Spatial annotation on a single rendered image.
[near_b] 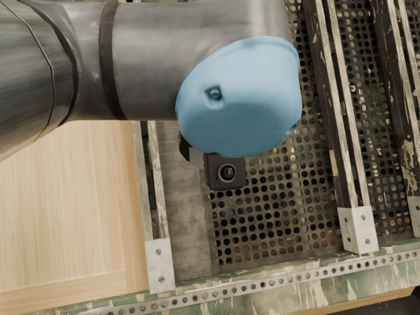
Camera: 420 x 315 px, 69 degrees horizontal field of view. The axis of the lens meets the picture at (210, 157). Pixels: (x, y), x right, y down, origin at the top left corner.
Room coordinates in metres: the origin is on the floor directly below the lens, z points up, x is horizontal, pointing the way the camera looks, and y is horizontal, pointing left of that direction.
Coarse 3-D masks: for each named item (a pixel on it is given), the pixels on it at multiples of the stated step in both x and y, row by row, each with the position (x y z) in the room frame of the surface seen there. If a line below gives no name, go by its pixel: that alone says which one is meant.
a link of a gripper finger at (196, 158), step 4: (192, 148) 0.37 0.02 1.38; (192, 152) 0.37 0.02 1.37; (196, 152) 0.38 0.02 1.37; (200, 152) 0.38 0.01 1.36; (192, 156) 0.38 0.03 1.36; (196, 156) 0.38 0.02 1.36; (200, 156) 0.38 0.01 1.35; (192, 160) 0.38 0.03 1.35; (196, 160) 0.39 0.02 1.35; (200, 160) 0.39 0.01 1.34; (192, 164) 0.39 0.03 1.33; (196, 164) 0.39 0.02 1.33; (200, 164) 0.40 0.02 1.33; (200, 168) 0.40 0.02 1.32
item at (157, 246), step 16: (128, 0) 0.92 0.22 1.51; (144, 128) 0.69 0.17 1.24; (144, 144) 0.69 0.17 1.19; (144, 160) 0.66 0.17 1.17; (144, 176) 0.61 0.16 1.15; (160, 176) 0.62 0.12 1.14; (144, 192) 0.59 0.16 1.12; (160, 192) 0.59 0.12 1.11; (144, 208) 0.56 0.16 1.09; (160, 208) 0.57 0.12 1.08; (144, 224) 0.54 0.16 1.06; (160, 224) 0.54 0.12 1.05; (160, 240) 0.52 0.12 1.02; (160, 256) 0.49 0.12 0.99; (160, 272) 0.47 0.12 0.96; (160, 288) 0.45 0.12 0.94
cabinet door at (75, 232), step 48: (48, 144) 0.68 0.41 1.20; (96, 144) 0.69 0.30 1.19; (0, 192) 0.58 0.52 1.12; (48, 192) 0.60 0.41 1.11; (96, 192) 0.61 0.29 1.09; (0, 240) 0.51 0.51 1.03; (48, 240) 0.52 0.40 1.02; (96, 240) 0.54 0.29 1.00; (144, 240) 0.55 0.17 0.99; (0, 288) 0.44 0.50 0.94; (48, 288) 0.45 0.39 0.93; (96, 288) 0.46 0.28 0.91; (144, 288) 0.47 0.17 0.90
